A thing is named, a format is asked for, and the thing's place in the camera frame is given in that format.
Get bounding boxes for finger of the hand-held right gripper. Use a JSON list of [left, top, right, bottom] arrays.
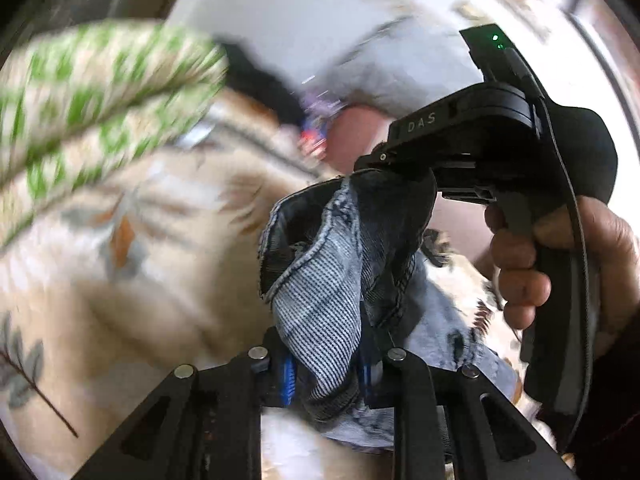
[[353, 147, 437, 182]]

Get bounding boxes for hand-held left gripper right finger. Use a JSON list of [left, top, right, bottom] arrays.
[[356, 347, 577, 480]]

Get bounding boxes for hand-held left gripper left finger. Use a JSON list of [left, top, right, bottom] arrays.
[[70, 327, 301, 480]]

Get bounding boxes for grey-blue denim pants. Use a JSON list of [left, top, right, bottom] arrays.
[[256, 167, 526, 455]]

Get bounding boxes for person's right hand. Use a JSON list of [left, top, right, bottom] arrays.
[[484, 195, 640, 358]]

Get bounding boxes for pink and brown cushion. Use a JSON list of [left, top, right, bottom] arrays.
[[327, 102, 496, 281]]

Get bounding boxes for small colourful packet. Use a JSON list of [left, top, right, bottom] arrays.
[[299, 112, 333, 158]]

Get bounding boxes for grey quilted pillow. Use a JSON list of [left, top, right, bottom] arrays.
[[320, 15, 481, 116]]

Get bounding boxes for clear plastic bag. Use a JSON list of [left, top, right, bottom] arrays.
[[300, 77, 351, 116]]

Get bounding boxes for black cloth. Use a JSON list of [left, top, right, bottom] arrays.
[[212, 35, 306, 126]]

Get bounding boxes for beige leaf-print blanket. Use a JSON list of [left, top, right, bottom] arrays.
[[0, 87, 576, 480]]

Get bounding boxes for green patterned folded quilt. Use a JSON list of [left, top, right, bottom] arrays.
[[0, 19, 230, 251]]

